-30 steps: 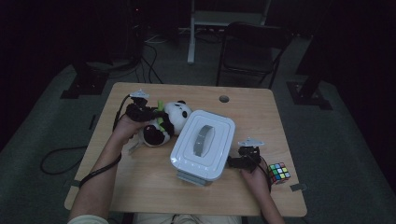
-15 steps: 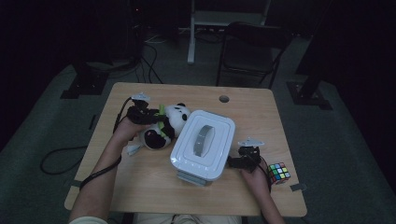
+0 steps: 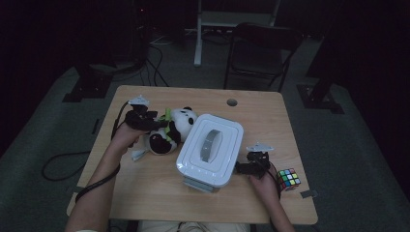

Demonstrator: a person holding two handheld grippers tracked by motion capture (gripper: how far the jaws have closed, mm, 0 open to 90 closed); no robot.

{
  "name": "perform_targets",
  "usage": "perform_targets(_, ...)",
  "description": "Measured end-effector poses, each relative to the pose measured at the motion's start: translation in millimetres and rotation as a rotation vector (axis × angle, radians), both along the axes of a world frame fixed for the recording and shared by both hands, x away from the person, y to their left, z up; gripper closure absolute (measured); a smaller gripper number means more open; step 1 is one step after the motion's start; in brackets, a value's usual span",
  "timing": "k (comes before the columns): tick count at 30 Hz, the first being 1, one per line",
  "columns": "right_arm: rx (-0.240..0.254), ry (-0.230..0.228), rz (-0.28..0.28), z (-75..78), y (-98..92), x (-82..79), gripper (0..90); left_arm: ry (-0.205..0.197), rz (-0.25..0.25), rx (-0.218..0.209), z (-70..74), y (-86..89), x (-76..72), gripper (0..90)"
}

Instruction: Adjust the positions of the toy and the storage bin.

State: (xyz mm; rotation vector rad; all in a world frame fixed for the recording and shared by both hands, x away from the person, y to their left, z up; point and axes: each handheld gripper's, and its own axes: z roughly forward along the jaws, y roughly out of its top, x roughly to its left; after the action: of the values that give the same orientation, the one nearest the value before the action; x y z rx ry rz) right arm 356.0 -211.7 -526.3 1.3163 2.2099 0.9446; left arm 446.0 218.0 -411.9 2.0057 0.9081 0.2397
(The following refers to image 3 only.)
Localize person's right hand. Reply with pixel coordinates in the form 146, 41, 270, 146
248, 166, 281, 206

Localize white storage box lid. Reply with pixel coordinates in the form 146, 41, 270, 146
175, 113, 245, 189

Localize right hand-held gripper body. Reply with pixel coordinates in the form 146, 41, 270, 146
246, 140, 275, 180

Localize person's left hand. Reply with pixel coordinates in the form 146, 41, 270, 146
110, 123, 150, 157

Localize clear plastic storage box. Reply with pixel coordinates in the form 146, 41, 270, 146
182, 175, 217, 194

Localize white metal desk frame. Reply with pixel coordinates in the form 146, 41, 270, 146
193, 0, 281, 68

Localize black cables behind table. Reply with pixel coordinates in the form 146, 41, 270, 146
112, 32, 171, 88

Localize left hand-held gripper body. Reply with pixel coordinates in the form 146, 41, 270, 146
124, 95, 159, 132

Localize right hand-held gripper black cable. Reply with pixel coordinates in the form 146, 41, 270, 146
265, 161, 283, 199

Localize hand-held gripper black cable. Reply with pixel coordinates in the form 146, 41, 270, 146
265, 161, 283, 199
74, 101, 131, 204

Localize left hand-held gripper black cable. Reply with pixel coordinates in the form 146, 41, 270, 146
74, 101, 131, 204

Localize person's beige trousers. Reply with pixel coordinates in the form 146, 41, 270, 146
136, 219, 251, 232

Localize colourful puzzle cube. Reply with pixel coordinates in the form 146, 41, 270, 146
277, 167, 302, 192

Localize panda plush toy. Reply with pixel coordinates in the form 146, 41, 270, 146
131, 105, 199, 162

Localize black folding chair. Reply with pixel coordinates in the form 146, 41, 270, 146
223, 22, 304, 94

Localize black stand with base plate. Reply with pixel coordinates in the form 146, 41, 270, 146
296, 32, 346, 115
62, 62, 114, 104

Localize dark equipment tower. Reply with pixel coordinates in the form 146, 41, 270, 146
129, 0, 153, 67

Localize black floor cable loop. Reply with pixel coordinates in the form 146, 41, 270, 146
41, 149, 93, 182

